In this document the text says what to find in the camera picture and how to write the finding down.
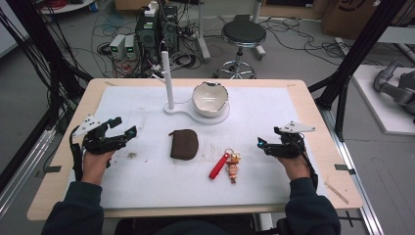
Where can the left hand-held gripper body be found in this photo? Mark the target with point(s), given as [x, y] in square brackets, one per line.
[98, 143]

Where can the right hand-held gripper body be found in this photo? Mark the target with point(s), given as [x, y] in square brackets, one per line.
[288, 145]

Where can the person's left hand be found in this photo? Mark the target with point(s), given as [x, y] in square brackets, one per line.
[94, 166]

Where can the person's right hand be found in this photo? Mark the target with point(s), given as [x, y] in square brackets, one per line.
[295, 168]

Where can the wooden table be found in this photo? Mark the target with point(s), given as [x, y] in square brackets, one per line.
[313, 104]

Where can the brown pouch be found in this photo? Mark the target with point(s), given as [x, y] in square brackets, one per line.
[184, 144]

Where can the white foam mat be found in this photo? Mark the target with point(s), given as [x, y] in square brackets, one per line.
[163, 182]

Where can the white stand with pole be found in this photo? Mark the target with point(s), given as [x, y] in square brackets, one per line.
[169, 81]

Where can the white eggshell-shaped bowl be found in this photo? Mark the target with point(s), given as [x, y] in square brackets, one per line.
[209, 99]

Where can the grey power supply unit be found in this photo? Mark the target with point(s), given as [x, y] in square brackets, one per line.
[116, 45]
[130, 46]

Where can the white floor board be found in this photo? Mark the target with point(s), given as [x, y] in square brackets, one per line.
[375, 111]

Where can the black computer tower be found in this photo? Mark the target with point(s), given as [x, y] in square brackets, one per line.
[156, 32]

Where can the black round stool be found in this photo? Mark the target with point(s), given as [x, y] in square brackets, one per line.
[243, 34]

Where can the white power strip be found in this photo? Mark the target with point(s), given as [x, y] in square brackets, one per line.
[151, 9]

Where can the cardboard box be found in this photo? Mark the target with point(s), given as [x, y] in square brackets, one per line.
[347, 18]

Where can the aluminium rail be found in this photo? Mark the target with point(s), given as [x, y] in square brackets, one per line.
[362, 196]
[19, 182]

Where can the black metal frame post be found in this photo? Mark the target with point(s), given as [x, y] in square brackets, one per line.
[359, 52]

